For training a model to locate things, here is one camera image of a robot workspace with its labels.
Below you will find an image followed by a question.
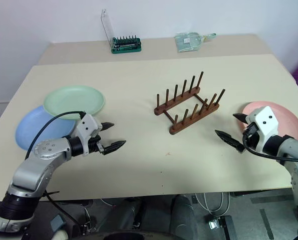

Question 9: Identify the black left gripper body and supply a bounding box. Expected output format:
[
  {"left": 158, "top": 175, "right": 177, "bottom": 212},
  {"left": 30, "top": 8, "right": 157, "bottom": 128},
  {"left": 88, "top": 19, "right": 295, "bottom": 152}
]
[{"left": 84, "top": 119, "right": 107, "bottom": 156}]

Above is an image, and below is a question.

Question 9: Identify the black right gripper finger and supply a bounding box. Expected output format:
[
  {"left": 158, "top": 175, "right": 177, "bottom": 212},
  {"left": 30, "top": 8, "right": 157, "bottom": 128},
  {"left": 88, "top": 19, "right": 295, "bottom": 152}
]
[
  {"left": 214, "top": 129, "right": 246, "bottom": 154},
  {"left": 232, "top": 112, "right": 250, "bottom": 125}
]

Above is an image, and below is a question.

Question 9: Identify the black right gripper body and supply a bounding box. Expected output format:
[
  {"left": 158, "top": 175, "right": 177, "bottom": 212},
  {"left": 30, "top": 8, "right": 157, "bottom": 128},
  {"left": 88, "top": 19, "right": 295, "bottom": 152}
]
[{"left": 242, "top": 120, "right": 260, "bottom": 149}]

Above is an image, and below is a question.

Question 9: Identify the wooden dish rack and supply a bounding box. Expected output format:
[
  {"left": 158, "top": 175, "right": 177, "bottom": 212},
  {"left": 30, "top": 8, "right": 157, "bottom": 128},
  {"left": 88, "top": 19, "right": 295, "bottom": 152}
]
[{"left": 153, "top": 71, "right": 226, "bottom": 135}]

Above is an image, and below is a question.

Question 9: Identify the red plate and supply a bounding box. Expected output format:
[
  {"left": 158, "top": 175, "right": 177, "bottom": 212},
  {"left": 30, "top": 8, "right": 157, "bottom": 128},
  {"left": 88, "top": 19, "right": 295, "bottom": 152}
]
[{"left": 239, "top": 100, "right": 298, "bottom": 144}]

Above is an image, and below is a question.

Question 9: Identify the green plate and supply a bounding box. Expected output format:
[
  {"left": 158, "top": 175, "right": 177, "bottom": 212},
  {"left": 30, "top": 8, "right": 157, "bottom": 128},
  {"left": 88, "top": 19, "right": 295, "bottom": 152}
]
[{"left": 43, "top": 85, "right": 106, "bottom": 119}]

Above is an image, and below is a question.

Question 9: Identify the blue plate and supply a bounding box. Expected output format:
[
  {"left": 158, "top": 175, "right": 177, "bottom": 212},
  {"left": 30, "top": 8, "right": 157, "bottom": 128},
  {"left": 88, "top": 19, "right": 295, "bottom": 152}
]
[{"left": 15, "top": 104, "right": 77, "bottom": 151}]

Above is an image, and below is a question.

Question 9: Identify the green screwdriver bit set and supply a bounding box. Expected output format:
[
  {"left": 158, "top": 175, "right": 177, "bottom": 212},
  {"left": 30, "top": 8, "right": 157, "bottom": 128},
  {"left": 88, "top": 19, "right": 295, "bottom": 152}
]
[{"left": 100, "top": 8, "right": 143, "bottom": 54}]

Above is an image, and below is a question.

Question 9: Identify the small grey-blue device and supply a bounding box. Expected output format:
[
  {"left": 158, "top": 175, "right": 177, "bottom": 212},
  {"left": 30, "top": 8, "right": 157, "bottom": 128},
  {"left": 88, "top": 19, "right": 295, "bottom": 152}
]
[{"left": 50, "top": 213, "right": 66, "bottom": 233}]

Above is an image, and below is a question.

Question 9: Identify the black foot pedal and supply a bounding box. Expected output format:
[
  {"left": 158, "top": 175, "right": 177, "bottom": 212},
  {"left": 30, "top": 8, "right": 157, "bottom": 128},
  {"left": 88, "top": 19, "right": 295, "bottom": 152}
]
[{"left": 205, "top": 214, "right": 237, "bottom": 240}]

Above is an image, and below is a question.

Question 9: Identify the dark rounded shape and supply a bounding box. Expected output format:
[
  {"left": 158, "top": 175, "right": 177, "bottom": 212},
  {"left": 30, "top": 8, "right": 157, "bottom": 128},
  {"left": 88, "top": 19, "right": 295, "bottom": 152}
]
[{"left": 169, "top": 194, "right": 199, "bottom": 240}]

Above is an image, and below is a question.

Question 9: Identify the clear plastic bag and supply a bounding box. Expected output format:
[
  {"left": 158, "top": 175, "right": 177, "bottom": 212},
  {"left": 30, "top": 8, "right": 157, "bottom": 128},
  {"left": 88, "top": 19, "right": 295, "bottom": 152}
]
[{"left": 174, "top": 31, "right": 217, "bottom": 53}]

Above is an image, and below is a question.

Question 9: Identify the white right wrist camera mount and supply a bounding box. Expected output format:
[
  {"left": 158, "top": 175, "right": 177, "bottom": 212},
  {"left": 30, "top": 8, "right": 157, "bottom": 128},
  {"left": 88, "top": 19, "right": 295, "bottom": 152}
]
[{"left": 245, "top": 105, "right": 280, "bottom": 151}]

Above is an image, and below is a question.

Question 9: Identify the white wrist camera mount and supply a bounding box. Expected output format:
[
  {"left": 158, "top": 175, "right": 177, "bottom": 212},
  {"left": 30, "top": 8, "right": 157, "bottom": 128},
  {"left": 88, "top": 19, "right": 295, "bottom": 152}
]
[
  {"left": 76, "top": 113, "right": 101, "bottom": 156},
  {"left": 245, "top": 105, "right": 280, "bottom": 151}
]

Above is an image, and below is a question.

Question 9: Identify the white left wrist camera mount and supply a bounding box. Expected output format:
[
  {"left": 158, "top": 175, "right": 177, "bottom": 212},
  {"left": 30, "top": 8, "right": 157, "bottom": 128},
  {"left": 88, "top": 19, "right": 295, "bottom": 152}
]
[{"left": 76, "top": 113, "right": 101, "bottom": 156}]

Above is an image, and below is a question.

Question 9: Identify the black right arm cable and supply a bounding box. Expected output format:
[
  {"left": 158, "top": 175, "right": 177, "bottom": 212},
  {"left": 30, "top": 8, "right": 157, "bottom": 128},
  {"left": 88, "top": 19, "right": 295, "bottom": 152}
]
[{"left": 242, "top": 128, "right": 298, "bottom": 164}]

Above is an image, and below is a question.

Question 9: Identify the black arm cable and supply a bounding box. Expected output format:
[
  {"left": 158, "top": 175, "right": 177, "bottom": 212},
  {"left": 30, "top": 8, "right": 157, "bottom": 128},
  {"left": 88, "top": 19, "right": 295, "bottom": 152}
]
[
  {"left": 242, "top": 128, "right": 298, "bottom": 164},
  {"left": 25, "top": 110, "right": 87, "bottom": 161}
]

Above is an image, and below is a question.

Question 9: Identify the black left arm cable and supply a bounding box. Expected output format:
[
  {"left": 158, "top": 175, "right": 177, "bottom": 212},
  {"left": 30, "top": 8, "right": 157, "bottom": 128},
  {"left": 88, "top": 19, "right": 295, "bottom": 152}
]
[{"left": 25, "top": 110, "right": 87, "bottom": 161}]

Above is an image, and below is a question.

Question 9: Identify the white cable under table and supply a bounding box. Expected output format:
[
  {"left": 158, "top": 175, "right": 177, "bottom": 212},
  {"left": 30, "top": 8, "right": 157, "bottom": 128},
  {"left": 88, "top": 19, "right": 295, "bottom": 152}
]
[{"left": 195, "top": 191, "right": 231, "bottom": 216}]

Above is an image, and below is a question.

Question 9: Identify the black cable under table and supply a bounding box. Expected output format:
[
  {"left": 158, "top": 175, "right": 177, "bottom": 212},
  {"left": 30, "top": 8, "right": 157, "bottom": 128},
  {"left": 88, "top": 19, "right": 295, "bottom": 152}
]
[{"left": 44, "top": 190, "right": 80, "bottom": 227}]

